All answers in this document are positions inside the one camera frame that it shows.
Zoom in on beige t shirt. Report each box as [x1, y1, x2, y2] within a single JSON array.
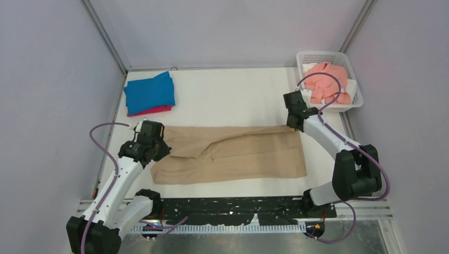
[[151, 125, 307, 185]]

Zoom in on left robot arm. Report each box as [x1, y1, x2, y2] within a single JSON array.
[[66, 119, 171, 253]]

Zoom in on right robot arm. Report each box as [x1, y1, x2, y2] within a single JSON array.
[[283, 91, 382, 217]]

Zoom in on salmon t shirt in basket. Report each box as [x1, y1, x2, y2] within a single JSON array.
[[303, 62, 352, 105]]

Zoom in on pink folded t shirt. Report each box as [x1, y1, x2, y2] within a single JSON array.
[[127, 105, 172, 117]]

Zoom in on blue folded t shirt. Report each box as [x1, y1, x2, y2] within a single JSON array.
[[123, 71, 176, 116]]

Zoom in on white plastic basket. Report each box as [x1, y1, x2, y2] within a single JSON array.
[[296, 51, 363, 112]]

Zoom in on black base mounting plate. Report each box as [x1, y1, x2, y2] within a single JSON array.
[[151, 196, 337, 226]]

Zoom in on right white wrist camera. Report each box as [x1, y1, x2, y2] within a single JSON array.
[[299, 89, 312, 103]]

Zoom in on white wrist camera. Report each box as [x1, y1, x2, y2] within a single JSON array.
[[129, 118, 148, 132], [299, 89, 312, 103]]

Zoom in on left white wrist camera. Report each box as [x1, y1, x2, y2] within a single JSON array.
[[129, 118, 148, 132]]

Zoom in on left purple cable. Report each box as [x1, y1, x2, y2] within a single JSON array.
[[80, 122, 132, 254]]

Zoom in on white slotted cable duct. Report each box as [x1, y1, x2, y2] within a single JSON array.
[[129, 222, 306, 234]]

